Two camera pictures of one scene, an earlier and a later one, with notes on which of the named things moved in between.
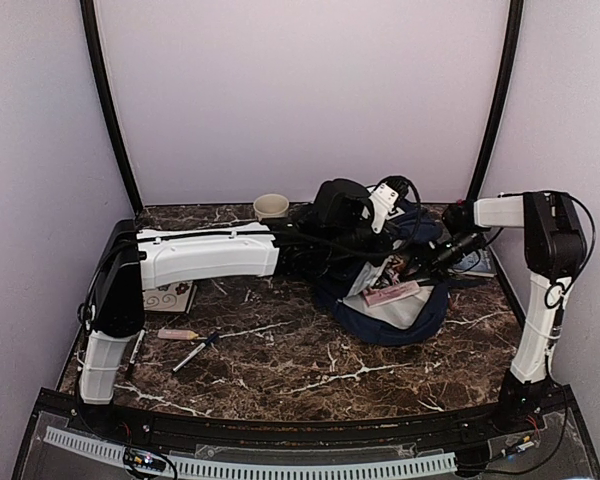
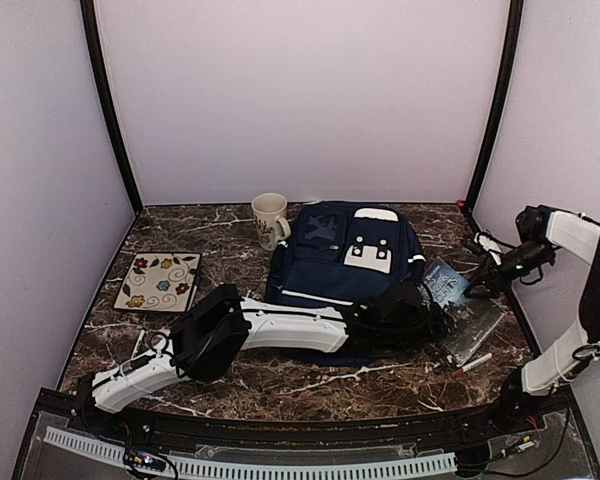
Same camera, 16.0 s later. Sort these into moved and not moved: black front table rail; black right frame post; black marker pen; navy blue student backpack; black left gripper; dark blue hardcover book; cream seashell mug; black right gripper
Moved: black left gripper; black right gripper; navy blue student backpack; dark blue hardcover book
Not moved: cream seashell mug; black right frame post; black front table rail; black marker pen
